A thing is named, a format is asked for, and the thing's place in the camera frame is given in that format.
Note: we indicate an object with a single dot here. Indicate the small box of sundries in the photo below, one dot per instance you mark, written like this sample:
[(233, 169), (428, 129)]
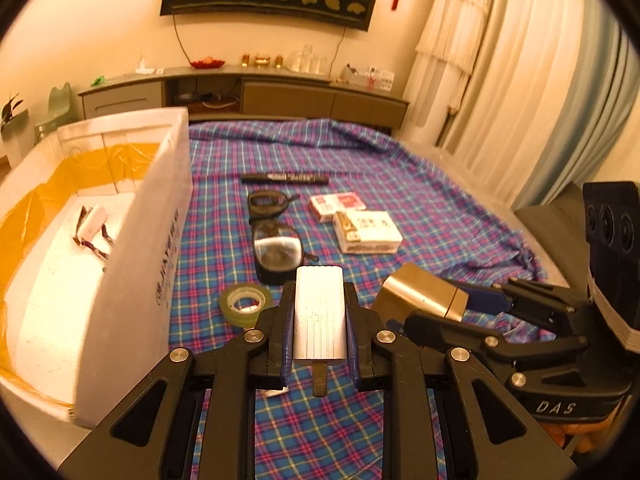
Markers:
[(370, 79)]

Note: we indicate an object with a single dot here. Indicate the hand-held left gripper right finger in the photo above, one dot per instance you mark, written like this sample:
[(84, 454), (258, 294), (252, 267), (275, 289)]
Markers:
[(351, 335)]

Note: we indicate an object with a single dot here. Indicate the green plastic stool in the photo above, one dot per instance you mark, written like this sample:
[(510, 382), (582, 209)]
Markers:
[(57, 110)]

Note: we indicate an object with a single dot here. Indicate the red fruit plate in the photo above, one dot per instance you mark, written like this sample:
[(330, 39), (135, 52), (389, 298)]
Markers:
[(207, 63)]

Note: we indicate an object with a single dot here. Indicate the pink stapler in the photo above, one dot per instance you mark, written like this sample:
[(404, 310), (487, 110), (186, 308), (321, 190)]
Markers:
[(92, 222)]

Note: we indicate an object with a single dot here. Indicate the black eyeglasses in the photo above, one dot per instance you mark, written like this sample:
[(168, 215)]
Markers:
[(277, 252)]

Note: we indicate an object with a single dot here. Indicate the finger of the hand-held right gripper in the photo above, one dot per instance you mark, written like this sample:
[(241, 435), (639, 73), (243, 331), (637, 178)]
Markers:
[(450, 335), (485, 300)]

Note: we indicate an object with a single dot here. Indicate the dark sofa cushion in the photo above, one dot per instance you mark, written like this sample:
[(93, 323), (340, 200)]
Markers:
[(550, 230)]

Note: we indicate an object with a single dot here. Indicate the person's right hand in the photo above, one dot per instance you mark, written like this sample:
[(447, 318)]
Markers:
[(580, 432)]

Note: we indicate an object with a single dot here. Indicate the gold metal box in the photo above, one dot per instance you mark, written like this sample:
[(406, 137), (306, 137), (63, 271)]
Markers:
[(425, 290)]

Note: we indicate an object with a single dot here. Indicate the cluster of glass cups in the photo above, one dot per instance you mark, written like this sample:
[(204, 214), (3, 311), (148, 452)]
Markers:
[(306, 60)]

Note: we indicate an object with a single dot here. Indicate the white fringed appliance cover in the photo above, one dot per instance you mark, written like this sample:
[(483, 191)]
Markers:
[(450, 50)]

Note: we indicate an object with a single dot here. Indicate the small white bottles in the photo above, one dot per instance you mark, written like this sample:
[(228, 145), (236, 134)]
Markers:
[(145, 66)]

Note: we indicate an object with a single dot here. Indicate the white cardboard box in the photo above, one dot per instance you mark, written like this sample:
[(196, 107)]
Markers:
[(150, 260)]

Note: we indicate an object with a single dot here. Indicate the silver ribbed metal case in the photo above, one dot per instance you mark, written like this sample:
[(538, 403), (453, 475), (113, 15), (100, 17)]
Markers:
[(320, 310)]

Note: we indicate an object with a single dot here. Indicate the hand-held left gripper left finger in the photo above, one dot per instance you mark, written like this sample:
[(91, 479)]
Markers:
[(287, 332)]

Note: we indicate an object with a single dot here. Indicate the green toy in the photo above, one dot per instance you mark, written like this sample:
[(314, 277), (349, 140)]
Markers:
[(99, 80)]

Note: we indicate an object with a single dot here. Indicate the blue plaid blanket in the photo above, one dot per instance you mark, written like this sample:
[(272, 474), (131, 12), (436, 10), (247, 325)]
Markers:
[(225, 150)]

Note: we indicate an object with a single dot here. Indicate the clear tape roll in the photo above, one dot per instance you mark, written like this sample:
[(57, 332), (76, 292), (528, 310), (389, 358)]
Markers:
[(227, 310)]

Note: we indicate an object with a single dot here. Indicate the white and gold card box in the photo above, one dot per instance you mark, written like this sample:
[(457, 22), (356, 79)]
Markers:
[(370, 232)]

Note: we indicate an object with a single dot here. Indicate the black marker pen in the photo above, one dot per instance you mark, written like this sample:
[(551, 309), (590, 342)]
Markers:
[(285, 178)]

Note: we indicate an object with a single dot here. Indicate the white bin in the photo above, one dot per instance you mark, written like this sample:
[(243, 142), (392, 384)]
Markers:
[(15, 130)]

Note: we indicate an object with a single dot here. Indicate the pale striped curtain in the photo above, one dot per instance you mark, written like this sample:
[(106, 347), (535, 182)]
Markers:
[(550, 85)]

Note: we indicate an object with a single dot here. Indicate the red and white card box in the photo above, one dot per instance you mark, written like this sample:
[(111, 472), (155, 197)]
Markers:
[(337, 205)]

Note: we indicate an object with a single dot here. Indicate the grey media cabinet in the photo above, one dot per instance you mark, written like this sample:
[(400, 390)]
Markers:
[(285, 97)]

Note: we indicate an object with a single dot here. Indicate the purple action figure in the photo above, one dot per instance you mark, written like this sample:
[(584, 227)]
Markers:
[(102, 250)]

